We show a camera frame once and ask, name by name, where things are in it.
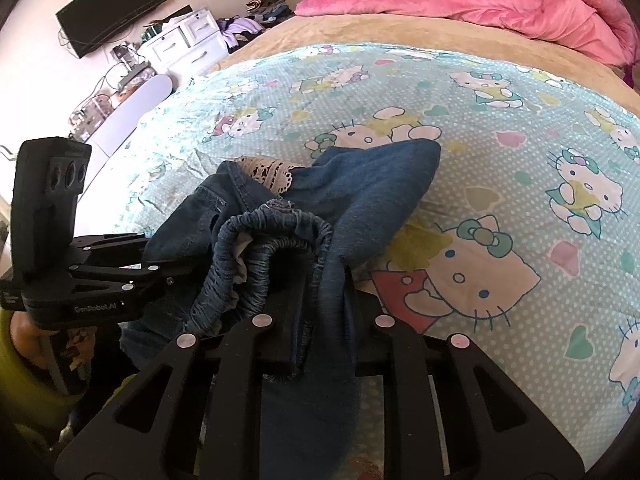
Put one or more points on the white desk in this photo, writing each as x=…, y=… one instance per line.
x=135, y=110

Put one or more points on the cartoon cat printed blanket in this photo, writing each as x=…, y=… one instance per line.
x=500, y=135

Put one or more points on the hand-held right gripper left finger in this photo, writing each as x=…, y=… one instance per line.
x=285, y=332

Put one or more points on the white drawer cabinet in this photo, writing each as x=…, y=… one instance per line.
x=182, y=40

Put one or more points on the blue denim pants lace trim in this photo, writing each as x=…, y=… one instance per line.
x=360, y=185

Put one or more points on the dark clothes pile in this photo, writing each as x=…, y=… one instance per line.
x=270, y=7

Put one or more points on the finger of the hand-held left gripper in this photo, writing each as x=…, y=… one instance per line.
x=150, y=287
x=110, y=250

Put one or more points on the black wall television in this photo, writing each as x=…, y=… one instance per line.
x=110, y=7

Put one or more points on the purple garment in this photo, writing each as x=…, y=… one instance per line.
x=237, y=30

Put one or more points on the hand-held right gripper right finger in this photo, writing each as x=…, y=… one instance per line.
x=364, y=342

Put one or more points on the tan bed cover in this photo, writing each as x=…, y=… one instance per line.
x=400, y=30

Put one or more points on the person's left hand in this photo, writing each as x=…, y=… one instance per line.
x=25, y=335

